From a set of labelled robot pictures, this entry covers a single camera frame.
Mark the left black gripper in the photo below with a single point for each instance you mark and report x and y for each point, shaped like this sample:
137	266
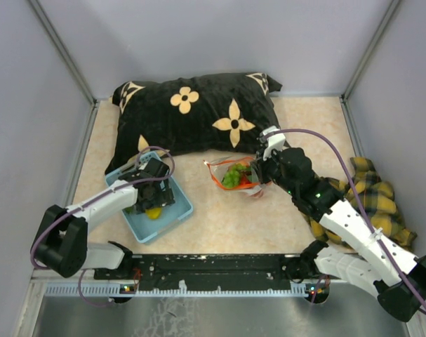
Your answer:
165	197

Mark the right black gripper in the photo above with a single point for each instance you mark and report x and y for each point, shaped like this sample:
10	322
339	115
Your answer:
260	166

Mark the yellow star fruit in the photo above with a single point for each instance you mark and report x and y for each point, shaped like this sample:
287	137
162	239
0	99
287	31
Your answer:
154	213

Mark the red strawberry bunch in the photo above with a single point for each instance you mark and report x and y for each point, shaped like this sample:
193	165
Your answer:
249	182

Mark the clear zip top bag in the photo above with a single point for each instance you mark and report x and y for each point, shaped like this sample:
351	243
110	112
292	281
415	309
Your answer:
218	167

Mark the green grape bunch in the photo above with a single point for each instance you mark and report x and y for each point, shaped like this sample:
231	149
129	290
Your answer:
233	175

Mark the black flower pattern pillow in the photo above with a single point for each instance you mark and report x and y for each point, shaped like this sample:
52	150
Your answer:
224	112

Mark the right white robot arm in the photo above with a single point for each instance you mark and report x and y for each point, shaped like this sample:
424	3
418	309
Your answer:
391	274

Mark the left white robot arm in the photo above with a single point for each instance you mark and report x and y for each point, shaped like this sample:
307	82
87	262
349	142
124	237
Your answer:
61	243

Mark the light blue plastic basket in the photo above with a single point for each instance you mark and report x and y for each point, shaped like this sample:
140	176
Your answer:
147	230

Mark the yellow black plaid cloth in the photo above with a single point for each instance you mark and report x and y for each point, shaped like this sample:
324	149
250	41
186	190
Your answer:
377	199

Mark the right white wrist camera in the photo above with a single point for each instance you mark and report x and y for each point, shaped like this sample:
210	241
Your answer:
271	139

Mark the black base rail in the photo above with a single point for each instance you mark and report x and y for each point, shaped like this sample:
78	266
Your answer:
201	276

